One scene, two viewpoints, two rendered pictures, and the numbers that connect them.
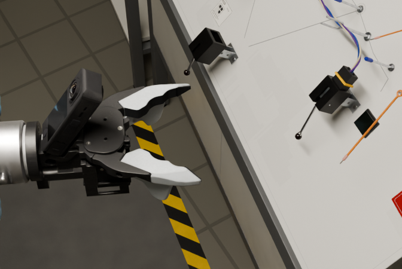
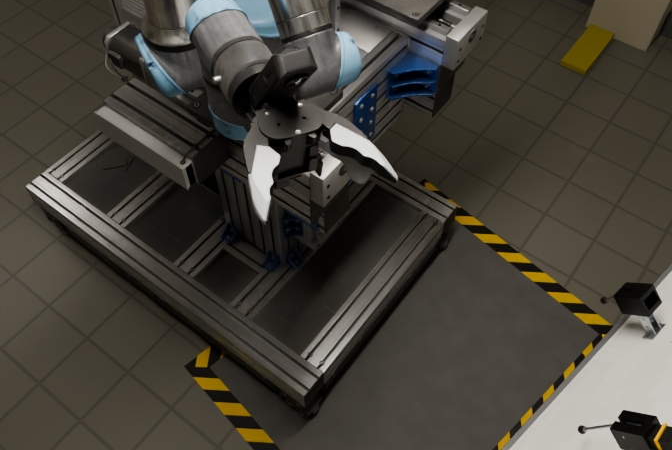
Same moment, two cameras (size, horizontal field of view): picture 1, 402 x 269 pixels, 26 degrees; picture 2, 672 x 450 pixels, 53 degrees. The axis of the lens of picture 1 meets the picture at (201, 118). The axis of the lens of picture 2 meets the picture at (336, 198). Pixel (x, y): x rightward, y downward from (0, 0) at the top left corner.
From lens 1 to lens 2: 64 cm
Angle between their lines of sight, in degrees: 38
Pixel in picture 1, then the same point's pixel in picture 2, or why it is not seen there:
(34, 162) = (234, 88)
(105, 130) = (289, 121)
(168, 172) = (257, 186)
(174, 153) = not seen: hidden behind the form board
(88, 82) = (291, 55)
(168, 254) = (496, 422)
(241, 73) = (637, 350)
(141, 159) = (265, 160)
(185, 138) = not seen: hidden behind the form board
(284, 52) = not seen: outside the picture
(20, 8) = (646, 192)
